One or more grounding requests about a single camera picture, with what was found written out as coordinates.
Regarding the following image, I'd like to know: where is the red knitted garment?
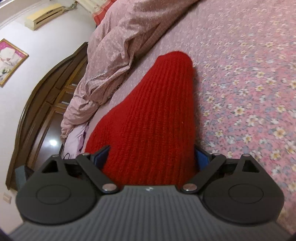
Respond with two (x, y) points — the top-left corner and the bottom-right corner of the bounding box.
(85, 51), (197, 187)

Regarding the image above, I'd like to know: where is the lilac pillow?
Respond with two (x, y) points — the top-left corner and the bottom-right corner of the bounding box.
(62, 123), (89, 159)

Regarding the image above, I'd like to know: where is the wooden headboard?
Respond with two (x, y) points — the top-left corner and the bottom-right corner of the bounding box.
(6, 43), (87, 190)

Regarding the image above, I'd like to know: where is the framed wedding photo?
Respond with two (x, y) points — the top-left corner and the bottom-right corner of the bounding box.
(0, 39), (29, 87)

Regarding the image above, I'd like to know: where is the pink floral bed sheet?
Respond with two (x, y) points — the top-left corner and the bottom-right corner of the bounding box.
(89, 1), (295, 233)

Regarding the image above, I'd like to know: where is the pink floral duvet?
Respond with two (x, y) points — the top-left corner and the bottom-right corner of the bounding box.
(61, 1), (195, 140)

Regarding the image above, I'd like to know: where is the cream and pink curtain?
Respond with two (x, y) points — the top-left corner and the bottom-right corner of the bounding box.
(76, 0), (116, 26)

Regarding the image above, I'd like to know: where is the black cable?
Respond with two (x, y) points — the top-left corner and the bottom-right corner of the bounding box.
(59, 143), (72, 160)

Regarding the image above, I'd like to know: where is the wall air conditioner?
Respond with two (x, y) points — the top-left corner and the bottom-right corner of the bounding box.
(25, 3), (65, 31)

